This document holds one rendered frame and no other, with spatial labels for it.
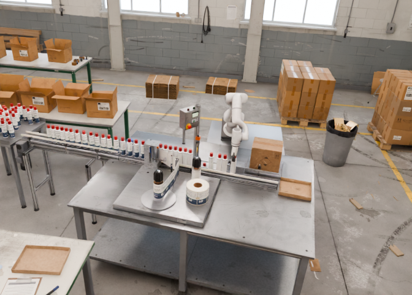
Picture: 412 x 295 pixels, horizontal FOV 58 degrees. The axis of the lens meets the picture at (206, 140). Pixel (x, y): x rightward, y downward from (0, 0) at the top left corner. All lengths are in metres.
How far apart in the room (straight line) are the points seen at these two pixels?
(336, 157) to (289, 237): 2.85
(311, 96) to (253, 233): 4.10
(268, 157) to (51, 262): 2.14
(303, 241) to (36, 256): 2.04
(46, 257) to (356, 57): 7.71
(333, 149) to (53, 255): 4.13
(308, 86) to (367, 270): 3.48
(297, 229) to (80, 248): 1.75
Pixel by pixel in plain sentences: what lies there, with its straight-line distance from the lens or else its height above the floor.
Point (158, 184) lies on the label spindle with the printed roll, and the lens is 3.21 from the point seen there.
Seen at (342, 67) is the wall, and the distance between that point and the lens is 9.17.
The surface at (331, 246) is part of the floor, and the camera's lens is 4.49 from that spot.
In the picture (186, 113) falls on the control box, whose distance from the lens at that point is 3.51.
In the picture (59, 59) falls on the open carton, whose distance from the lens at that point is 7.43.
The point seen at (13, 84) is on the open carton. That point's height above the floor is 1.02.
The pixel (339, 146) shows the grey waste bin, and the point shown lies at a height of 0.37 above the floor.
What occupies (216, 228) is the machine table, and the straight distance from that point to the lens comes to 3.14.
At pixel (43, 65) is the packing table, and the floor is 0.78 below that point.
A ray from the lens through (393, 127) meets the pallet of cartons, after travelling 6.63.
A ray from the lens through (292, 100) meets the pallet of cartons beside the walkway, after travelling 6.82.
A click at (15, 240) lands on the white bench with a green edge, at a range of 3.31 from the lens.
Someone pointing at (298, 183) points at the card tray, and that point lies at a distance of 3.82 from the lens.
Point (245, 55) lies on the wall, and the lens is 8.76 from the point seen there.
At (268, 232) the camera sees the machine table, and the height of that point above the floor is 0.83.
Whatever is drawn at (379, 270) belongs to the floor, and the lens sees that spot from 4.45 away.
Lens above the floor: 2.92
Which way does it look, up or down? 28 degrees down
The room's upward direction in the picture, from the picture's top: 3 degrees clockwise
